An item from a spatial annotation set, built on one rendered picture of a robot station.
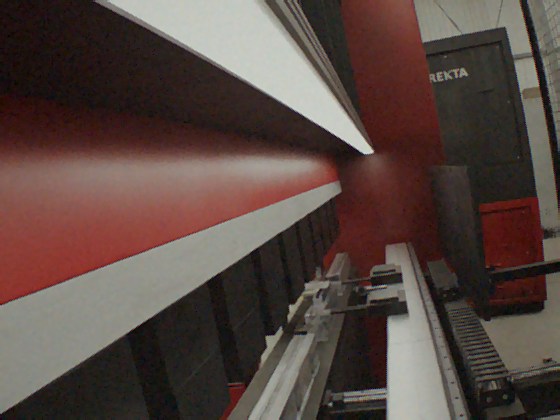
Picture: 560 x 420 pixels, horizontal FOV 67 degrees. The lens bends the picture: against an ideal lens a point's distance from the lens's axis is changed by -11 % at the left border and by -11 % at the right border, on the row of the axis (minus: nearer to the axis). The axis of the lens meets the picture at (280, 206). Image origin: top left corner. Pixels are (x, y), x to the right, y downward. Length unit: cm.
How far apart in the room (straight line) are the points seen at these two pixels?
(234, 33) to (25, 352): 23
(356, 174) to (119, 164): 211
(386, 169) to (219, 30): 232
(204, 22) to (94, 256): 26
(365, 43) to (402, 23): 23
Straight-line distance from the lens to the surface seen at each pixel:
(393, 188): 250
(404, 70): 255
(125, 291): 43
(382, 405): 116
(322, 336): 150
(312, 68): 30
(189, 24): 18
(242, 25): 19
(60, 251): 37
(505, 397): 77
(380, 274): 164
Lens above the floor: 139
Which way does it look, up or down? 3 degrees down
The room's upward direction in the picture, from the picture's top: 10 degrees counter-clockwise
